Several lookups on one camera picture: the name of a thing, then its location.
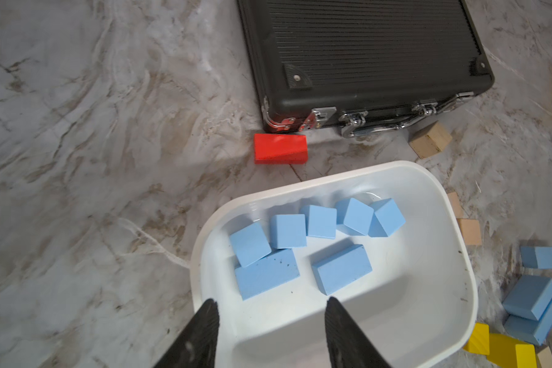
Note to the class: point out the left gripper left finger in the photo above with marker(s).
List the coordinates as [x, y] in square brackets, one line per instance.
[197, 343]

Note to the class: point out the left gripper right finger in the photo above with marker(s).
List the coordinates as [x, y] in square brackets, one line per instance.
[348, 346]

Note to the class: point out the blue long block stack top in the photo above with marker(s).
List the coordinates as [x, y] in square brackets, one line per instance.
[341, 269]

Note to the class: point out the blue long block stack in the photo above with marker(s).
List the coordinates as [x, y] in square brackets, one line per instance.
[536, 257]
[341, 269]
[530, 331]

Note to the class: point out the long speckled blue block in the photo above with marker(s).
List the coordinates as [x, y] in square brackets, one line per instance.
[270, 272]

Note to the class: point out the white plastic tub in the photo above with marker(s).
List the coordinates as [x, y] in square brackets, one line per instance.
[382, 240]

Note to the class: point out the blue cube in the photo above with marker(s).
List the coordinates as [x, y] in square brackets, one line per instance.
[250, 244]
[386, 220]
[288, 231]
[354, 217]

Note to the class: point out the blue cube isolated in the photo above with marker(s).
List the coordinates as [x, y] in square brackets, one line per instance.
[321, 222]

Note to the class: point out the blue long block stack bottom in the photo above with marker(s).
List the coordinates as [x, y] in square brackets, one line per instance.
[530, 331]

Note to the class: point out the yellow cube left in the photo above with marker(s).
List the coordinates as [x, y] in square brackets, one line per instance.
[478, 342]

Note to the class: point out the yellow cube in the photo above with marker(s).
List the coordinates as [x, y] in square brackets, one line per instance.
[478, 342]
[508, 352]

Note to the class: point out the yellow cube lower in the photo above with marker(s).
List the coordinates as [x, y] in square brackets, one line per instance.
[508, 352]

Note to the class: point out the plain wood cube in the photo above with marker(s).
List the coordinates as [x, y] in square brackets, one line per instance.
[471, 231]

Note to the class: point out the blue flat block right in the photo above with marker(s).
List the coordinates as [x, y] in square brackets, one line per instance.
[529, 297]

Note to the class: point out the long natural wood block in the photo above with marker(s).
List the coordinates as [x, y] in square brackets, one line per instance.
[544, 357]

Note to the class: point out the red block behind tub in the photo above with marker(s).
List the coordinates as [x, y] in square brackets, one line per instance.
[280, 149]

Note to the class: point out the wood cube near case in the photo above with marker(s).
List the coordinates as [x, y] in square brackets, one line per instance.
[430, 140]

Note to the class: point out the black ribbed carrying case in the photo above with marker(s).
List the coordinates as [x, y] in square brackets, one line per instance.
[362, 66]

